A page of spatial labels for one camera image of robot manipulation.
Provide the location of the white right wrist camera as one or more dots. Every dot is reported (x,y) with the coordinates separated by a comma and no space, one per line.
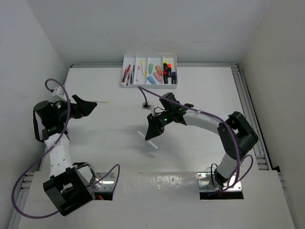
(148,106)

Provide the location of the yellow cap black highlighter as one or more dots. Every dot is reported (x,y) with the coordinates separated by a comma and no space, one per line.
(165,65)

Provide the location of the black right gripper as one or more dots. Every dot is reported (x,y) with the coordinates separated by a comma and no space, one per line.
(154,129)

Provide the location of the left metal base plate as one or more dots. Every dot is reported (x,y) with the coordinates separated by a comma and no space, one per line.
(104,185)

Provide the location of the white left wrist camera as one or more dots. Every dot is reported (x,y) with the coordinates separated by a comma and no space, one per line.
(58,94)

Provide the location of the orange eraser case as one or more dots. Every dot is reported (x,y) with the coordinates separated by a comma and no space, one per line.
(159,71)

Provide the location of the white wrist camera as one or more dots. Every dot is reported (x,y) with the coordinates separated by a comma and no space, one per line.
(148,106)
(58,94)

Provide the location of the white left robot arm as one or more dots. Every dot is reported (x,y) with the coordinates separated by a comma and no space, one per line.
(67,188)

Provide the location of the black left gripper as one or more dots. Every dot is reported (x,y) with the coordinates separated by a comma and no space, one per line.
(84,108)

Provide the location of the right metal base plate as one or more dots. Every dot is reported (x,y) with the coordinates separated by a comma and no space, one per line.
(207,183)

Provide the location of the orange cap highlighter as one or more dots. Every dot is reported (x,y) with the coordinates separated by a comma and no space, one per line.
(169,69)

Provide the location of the pink cap black highlighter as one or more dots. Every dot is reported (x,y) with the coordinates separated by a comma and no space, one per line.
(165,77)

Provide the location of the metal base plate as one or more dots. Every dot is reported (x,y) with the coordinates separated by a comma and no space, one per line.
(207,183)
(104,185)

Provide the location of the white divided organizer tray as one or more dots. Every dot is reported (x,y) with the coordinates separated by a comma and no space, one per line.
(155,59)

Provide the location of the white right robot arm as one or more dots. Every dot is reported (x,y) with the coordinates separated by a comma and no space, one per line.
(236,134)

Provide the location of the blue eraser case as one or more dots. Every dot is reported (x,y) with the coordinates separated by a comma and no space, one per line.
(151,80)

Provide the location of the green eraser case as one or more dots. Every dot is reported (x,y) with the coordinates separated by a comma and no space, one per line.
(150,68)

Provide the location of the purple cap black highlighter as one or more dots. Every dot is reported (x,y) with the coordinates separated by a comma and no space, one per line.
(173,77)

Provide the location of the white marker pen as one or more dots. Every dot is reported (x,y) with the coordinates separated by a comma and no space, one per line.
(148,141)

